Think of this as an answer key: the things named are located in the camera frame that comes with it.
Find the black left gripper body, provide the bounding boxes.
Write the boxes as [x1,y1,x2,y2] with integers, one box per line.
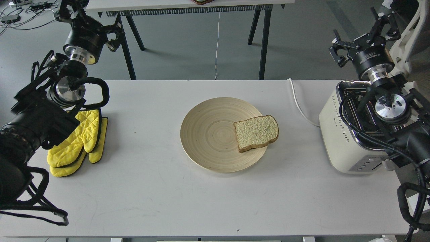
[63,17,116,65]

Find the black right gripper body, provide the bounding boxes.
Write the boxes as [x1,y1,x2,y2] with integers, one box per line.
[349,35,394,81]

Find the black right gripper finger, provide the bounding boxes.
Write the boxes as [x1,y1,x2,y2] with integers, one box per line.
[370,7,401,42]
[329,30,360,68]

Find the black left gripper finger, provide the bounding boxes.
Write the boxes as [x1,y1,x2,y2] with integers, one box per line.
[55,0,88,24]
[105,15,126,52]

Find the slice of bread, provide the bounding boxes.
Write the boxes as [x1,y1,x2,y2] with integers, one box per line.
[233,115,279,153]

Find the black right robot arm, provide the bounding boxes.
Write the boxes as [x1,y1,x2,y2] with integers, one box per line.
[318,8,429,242]

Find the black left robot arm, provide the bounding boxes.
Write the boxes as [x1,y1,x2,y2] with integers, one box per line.
[1,0,125,226]

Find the cream white toaster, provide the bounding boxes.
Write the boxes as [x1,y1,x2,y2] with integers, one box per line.
[318,81,389,175]

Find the background table with black legs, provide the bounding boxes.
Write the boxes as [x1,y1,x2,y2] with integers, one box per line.
[86,0,295,80]

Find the white office chair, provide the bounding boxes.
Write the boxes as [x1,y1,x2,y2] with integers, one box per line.
[378,0,429,98]

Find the brown object on background table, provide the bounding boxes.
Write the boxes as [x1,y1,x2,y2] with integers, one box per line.
[192,0,213,5]

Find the upper yellow oven mitt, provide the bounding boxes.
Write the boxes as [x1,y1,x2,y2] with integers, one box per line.
[47,109,102,168]

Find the yellow oven mitt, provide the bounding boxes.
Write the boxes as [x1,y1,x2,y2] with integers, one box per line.
[47,109,109,177]
[47,109,102,168]

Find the lower yellow oven mitt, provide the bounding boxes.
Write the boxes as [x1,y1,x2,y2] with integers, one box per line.
[47,109,109,177]

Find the round bamboo plate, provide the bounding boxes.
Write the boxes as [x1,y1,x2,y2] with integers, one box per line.
[180,97,267,173]

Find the cables and adapters on floor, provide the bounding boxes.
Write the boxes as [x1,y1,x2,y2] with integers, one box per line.
[0,0,64,36]

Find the white toaster power cable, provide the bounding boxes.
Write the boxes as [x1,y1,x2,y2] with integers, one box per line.
[287,78,320,128]

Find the thin white hanging cable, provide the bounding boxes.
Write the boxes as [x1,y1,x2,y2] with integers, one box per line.
[214,12,221,81]

